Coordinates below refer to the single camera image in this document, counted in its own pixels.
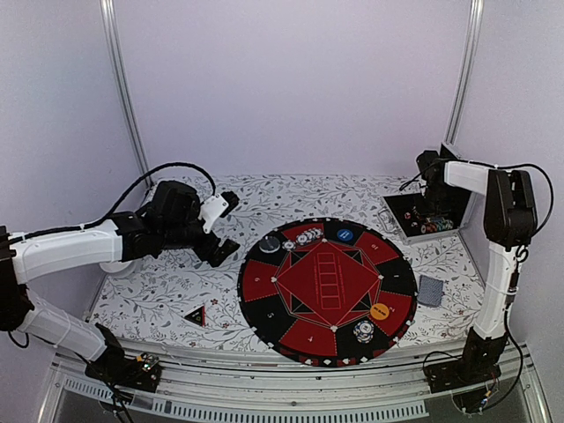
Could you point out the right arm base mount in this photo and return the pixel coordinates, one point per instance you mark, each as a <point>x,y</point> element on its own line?
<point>453,375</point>

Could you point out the white round dish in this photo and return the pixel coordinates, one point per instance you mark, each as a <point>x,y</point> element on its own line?
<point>119,269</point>

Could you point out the floral patterned tablecloth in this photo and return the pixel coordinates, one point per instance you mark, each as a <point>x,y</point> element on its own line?
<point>149,305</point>

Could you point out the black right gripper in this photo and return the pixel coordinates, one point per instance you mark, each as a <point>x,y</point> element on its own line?
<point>442,211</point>

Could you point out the aluminium front rail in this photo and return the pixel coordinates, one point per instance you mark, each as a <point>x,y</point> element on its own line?
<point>223,386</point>

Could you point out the round red black poker mat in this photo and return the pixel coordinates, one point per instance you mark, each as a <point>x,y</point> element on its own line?
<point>304,303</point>

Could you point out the triangular red black token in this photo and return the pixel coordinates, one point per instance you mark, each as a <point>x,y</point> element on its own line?
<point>196,316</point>

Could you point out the blue small blind button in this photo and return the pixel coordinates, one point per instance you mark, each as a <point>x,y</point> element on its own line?
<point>345,234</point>

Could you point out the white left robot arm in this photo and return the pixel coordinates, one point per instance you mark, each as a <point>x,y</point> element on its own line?
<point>25,257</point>

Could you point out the black dealer button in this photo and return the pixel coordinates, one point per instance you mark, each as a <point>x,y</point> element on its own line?
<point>269,244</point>

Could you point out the aluminium frame post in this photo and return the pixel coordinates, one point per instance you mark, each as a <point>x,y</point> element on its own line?
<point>109,22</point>
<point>469,54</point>

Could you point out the white blue chip row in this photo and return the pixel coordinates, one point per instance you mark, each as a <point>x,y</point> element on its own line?
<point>303,238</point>

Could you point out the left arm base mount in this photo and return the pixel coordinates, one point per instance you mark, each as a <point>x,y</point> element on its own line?
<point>140,373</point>

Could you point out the right aluminium frame post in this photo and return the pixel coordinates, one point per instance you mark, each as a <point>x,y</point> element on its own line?
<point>469,54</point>

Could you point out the white blue chip stack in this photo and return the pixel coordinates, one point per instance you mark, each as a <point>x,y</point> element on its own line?
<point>363,331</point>

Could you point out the aluminium poker chip case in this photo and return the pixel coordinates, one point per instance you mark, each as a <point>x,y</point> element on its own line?
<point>413,223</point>

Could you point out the blue playing card deck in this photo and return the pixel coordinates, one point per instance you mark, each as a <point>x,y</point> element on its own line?
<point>430,291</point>

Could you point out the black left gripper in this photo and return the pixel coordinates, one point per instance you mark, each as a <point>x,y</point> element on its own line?
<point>223,251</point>

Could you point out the orange big blind button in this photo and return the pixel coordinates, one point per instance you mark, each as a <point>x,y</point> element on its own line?
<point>379,312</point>

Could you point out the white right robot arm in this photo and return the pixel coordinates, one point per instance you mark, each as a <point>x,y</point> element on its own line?
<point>510,222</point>

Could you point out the left aluminium frame post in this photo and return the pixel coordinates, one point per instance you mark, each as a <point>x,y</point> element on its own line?
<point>109,22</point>

